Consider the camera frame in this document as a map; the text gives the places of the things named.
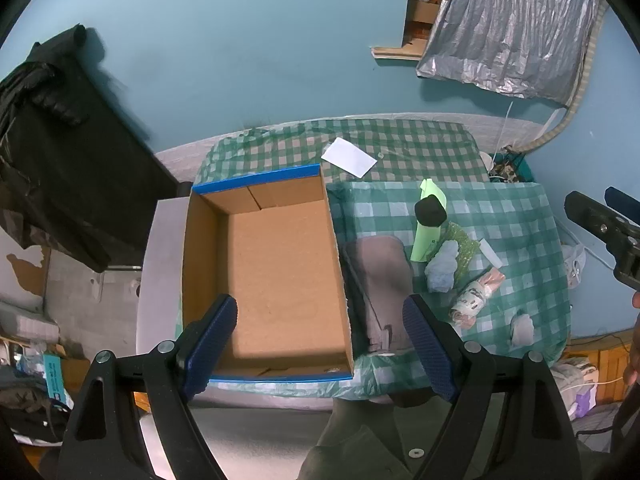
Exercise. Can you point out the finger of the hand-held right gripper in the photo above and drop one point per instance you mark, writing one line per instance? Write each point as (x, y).
(595, 217)
(622, 202)

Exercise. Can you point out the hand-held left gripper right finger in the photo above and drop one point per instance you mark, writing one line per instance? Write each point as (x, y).
(429, 350)

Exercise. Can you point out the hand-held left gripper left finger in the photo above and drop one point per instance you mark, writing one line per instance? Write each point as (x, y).
(212, 342)

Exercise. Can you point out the clear plastic bag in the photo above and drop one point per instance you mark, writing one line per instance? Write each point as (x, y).
(444, 266)

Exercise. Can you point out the small white cloth wad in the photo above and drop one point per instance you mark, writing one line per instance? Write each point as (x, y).
(522, 327)

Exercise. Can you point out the blue-rimmed cardboard box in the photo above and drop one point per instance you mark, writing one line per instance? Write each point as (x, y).
(285, 270)

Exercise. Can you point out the white plastic bag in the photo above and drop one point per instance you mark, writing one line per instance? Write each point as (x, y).
(575, 265)

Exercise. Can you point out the teal checkered plastic tablecloth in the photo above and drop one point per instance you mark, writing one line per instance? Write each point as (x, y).
(510, 220)

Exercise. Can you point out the light green foam sheet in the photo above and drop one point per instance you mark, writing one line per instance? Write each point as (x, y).
(425, 245)

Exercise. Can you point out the green glitter scouring sponge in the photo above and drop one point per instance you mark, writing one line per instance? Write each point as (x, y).
(465, 247)

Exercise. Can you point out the small white plastic tube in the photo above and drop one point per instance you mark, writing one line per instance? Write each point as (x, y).
(490, 254)

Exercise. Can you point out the black sock ball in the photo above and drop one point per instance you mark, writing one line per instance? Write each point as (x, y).
(431, 211)

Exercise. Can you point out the wooden crate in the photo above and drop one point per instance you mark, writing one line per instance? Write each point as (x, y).
(602, 367)

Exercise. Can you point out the white purple bag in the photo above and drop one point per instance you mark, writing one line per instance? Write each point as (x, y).
(575, 390)

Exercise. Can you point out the blue carton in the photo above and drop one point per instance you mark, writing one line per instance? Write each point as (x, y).
(54, 377)

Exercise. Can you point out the dark clothes pile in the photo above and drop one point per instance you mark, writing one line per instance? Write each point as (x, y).
(27, 405)

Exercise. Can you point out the dark green checkered cloth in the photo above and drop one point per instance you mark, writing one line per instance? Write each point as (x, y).
(400, 150)

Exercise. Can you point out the white paper card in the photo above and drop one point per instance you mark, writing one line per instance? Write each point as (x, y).
(348, 156)

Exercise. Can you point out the silver foil sheet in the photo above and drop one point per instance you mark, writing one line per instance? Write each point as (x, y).
(505, 25)

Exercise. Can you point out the black plastic bag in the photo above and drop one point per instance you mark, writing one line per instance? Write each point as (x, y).
(55, 150)

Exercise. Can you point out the wooden board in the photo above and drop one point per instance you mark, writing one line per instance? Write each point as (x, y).
(397, 52)

